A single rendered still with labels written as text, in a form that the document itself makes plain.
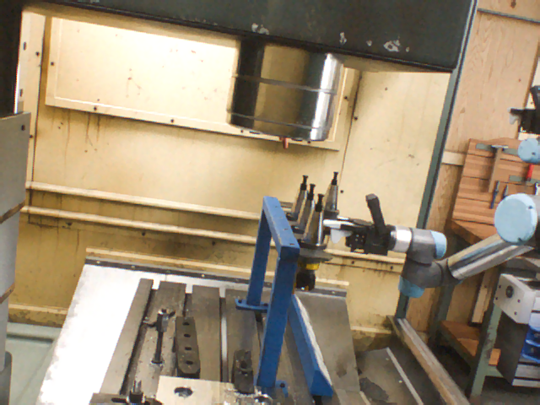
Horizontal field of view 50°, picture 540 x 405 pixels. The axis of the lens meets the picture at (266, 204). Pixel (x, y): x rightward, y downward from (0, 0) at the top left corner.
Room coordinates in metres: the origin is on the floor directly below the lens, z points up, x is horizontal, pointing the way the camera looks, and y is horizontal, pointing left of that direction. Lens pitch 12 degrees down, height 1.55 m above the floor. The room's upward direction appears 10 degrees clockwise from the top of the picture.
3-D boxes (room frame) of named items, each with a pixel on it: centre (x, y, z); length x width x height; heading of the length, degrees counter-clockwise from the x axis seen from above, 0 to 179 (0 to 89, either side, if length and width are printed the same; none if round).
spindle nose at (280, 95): (0.87, 0.00, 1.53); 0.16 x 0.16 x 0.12
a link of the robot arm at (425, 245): (1.59, -0.45, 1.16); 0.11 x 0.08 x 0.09; 97
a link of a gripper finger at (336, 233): (1.52, -0.19, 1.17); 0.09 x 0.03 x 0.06; 110
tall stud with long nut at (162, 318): (1.17, 0.18, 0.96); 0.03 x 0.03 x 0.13
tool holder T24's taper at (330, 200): (1.55, -0.17, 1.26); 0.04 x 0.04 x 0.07
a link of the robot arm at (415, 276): (1.60, -0.46, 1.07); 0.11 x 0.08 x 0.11; 123
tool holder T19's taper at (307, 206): (1.31, -0.10, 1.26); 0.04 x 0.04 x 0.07
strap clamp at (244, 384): (1.01, -0.01, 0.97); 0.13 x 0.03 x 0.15; 7
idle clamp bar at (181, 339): (1.16, 0.12, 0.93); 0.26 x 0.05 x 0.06; 12
